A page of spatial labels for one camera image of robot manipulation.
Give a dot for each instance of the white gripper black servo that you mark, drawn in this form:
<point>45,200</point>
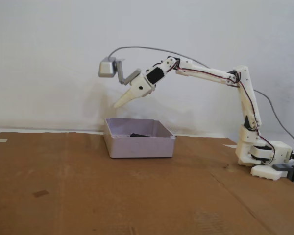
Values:
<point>140,88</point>

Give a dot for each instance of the black rectangular block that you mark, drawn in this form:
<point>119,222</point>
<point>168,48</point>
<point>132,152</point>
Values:
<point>138,135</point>

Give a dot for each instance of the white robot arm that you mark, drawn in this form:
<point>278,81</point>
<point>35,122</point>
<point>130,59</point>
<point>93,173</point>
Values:
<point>247,93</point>

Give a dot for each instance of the grey plastic box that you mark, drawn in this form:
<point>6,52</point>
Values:
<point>137,148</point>

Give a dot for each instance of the silver webcam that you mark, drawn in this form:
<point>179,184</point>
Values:
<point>106,68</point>

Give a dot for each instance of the brown cardboard sheet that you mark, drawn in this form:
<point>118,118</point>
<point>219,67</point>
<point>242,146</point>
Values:
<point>88,183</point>

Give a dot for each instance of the white tape strip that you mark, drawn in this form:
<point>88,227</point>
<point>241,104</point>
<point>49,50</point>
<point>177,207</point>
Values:
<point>1,140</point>

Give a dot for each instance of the grey black table clamp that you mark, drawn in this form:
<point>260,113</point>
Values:
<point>283,168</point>

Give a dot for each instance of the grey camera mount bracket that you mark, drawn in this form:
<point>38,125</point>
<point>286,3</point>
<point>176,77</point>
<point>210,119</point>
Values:
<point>131,77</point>

